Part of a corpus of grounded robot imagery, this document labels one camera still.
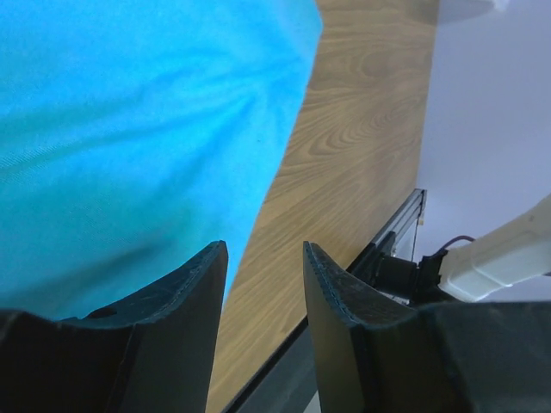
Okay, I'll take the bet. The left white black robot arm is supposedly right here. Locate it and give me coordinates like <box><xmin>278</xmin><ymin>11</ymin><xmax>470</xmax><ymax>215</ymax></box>
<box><xmin>54</xmin><ymin>199</ymin><xmax>550</xmax><ymax>412</ymax></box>

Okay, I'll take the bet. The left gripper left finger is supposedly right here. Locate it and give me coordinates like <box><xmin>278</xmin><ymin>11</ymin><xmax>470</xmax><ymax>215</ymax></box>
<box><xmin>55</xmin><ymin>239</ymin><xmax>228</xmax><ymax>413</ymax></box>

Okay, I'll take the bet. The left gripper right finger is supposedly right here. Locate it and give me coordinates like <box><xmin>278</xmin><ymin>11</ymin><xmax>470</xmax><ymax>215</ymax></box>
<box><xmin>303</xmin><ymin>242</ymin><xmax>420</xmax><ymax>412</ymax></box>

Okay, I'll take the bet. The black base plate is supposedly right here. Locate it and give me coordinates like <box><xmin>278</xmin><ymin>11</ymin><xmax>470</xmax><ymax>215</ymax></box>
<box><xmin>225</xmin><ymin>233</ymin><xmax>395</xmax><ymax>412</ymax></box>

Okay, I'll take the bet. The turquoise t shirt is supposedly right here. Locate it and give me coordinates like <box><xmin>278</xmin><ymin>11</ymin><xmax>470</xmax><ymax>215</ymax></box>
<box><xmin>1</xmin><ymin>1</ymin><xmax>322</xmax><ymax>320</ymax></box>

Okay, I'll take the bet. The aluminium frame rail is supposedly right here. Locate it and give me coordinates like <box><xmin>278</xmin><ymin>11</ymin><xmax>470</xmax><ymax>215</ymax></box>
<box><xmin>372</xmin><ymin>188</ymin><xmax>427</xmax><ymax>261</ymax></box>

